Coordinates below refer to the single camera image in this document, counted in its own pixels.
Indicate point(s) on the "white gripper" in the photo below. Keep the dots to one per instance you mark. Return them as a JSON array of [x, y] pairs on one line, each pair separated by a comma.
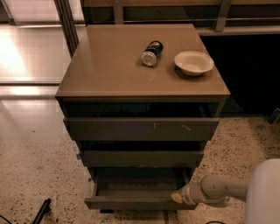
[[187, 193]]

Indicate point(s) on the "grey bottom drawer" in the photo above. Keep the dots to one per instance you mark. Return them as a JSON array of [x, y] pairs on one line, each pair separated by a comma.
[[117, 188]]

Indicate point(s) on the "grey drawer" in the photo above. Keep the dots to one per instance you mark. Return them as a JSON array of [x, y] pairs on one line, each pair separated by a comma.
[[141, 158], [117, 188], [141, 129]]

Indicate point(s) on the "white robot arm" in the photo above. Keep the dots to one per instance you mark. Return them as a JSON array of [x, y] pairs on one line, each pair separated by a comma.
[[261, 193]]

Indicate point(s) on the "grey middle drawer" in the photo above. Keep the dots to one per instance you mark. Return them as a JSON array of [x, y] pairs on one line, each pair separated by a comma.
[[141, 158]]

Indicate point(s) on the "grey drawer cabinet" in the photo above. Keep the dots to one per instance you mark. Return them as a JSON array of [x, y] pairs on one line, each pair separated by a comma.
[[106, 78]]

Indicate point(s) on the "grey top drawer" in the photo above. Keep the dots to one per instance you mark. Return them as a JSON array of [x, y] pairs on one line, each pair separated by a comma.
[[141, 129]]

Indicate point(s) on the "black tape floor marker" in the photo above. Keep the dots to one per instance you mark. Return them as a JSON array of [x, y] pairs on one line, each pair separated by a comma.
[[106, 211]]

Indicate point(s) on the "black stand leg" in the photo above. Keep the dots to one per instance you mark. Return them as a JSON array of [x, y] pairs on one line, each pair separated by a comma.
[[45, 209]]

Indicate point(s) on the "white bowl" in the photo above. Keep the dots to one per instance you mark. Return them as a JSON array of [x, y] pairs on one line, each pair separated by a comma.
[[194, 63]]

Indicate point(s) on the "blue Pepsi soda can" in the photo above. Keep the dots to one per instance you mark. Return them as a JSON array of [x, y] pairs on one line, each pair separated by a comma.
[[152, 53]]

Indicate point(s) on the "metal shelving frame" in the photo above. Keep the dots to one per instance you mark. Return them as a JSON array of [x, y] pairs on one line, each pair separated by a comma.
[[210, 17]]

